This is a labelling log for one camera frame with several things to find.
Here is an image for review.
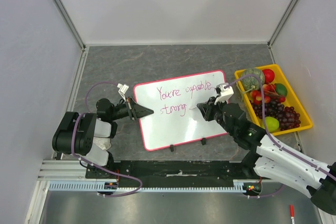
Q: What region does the crumpled clear plastic bag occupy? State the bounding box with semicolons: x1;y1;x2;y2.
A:
93;137;111;151

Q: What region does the red marker pen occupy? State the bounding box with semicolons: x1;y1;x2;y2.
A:
289;205;295;224

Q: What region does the dark purple grape bunch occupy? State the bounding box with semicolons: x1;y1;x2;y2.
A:
251;97;301;132

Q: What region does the red apple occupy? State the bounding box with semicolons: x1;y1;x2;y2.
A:
262;69;275;84

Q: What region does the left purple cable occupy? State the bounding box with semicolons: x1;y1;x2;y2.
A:
70;81;143;198

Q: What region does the green lime fruit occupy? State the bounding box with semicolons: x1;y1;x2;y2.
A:
275;83;288;97

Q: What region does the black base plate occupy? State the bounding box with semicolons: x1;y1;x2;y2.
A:
85;159;272;188

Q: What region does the green netted melon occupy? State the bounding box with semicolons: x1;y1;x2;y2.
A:
241;68;265;91

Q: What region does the yellow plastic fruit bin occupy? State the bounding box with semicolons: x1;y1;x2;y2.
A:
235;64;313;136

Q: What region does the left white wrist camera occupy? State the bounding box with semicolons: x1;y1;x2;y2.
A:
117;83;129;101

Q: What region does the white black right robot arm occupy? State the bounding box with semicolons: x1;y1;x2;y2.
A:
140;97;335;215

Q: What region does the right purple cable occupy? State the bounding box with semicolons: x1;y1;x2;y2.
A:
225;74;336;200

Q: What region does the purple cable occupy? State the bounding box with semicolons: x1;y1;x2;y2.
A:
225;74;336;200
70;81;143;198

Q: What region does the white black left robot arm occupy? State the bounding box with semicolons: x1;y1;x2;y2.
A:
52;97;154;178

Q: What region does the green apple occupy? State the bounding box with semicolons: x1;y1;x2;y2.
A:
265;116;280;133

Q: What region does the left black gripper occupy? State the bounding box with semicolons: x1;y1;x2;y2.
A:
110;96;153;121

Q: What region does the pink framed whiteboard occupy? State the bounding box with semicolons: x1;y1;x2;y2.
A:
133;70;226;151

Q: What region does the white slotted cable duct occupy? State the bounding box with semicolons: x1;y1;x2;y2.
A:
48;180;248;194

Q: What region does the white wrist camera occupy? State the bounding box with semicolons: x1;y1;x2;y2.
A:
117;83;129;101
214;83;234;105

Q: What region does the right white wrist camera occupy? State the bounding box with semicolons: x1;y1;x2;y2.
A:
214;83;234;105

